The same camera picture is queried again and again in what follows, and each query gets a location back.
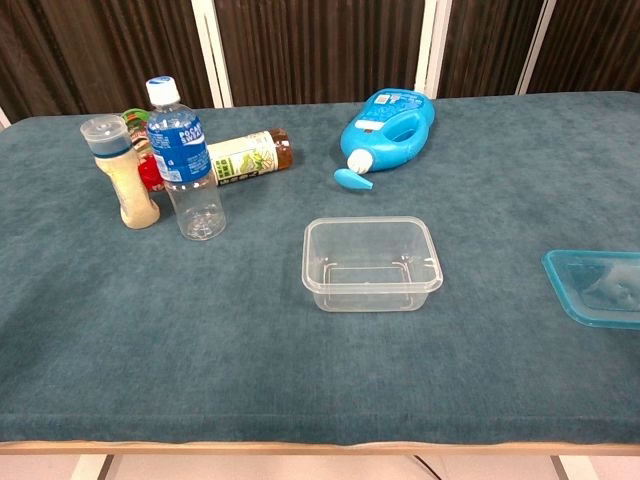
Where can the translucent blue container lid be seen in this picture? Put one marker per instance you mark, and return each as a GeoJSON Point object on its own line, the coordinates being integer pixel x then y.
{"type": "Point", "coordinates": [565, 280]}

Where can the clear plastic food container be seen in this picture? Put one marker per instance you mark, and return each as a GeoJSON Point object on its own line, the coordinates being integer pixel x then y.
{"type": "Point", "coordinates": [370, 296]}

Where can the blue detergent pump bottle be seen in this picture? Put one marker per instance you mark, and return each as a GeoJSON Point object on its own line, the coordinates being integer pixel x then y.
{"type": "Point", "coordinates": [362, 141]}

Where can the brown tea bottle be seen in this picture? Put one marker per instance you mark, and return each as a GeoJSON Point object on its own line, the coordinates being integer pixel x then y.
{"type": "Point", "coordinates": [245, 157]}

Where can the clear bottle with blue label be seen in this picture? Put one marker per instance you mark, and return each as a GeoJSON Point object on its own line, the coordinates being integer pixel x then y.
{"type": "Point", "coordinates": [181, 150]}

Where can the teal table cloth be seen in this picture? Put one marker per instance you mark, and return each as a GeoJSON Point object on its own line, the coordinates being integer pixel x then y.
{"type": "Point", "coordinates": [150, 325]}

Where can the seasoning shaker with clear cap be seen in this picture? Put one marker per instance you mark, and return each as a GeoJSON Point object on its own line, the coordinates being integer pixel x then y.
{"type": "Point", "coordinates": [132, 195]}

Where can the white table leg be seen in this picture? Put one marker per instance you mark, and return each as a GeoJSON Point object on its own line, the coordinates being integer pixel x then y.
{"type": "Point", "coordinates": [575, 469]}
{"type": "Point", "coordinates": [90, 467]}

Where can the white partition frame post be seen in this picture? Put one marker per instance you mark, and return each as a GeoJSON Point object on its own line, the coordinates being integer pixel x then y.
{"type": "Point", "coordinates": [535, 50]}
{"type": "Point", "coordinates": [430, 50]}
{"type": "Point", "coordinates": [212, 55]}
{"type": "Point", "coordinates": [4, 120]}

